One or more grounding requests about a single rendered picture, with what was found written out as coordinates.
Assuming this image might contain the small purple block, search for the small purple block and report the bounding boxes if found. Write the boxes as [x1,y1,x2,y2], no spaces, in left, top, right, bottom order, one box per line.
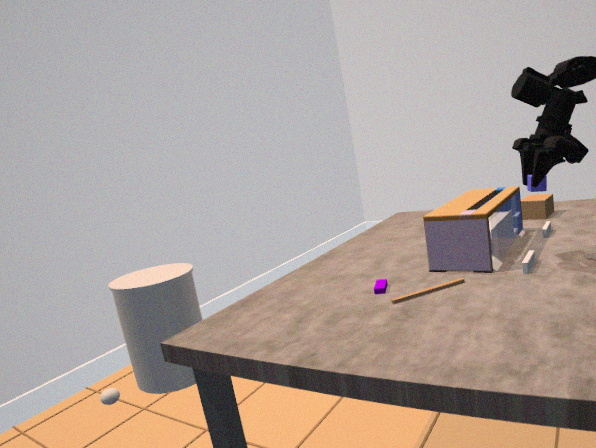
[374,279,388,294]

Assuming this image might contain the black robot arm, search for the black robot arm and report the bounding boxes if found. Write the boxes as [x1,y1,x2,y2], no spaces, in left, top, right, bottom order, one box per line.
[511,56,596,164]

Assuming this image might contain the small blue block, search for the small blue block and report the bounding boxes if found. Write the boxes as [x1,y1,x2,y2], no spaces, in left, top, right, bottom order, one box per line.
[527,175,547,192]

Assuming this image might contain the brown block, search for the brown block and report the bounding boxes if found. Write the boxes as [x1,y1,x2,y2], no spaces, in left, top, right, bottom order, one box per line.
[521,194,554,220]

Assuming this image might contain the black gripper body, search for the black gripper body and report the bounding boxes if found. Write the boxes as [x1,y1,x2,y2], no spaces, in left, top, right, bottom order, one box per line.
[512,110,581,159]

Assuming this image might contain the orange thin rod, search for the orange thin rod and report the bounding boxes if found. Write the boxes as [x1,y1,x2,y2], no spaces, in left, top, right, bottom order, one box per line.
[392,278,465,304]

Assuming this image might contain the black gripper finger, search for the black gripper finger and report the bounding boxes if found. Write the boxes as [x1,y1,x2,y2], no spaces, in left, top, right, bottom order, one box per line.
[518,150,535,186]
[531,150,566,187]

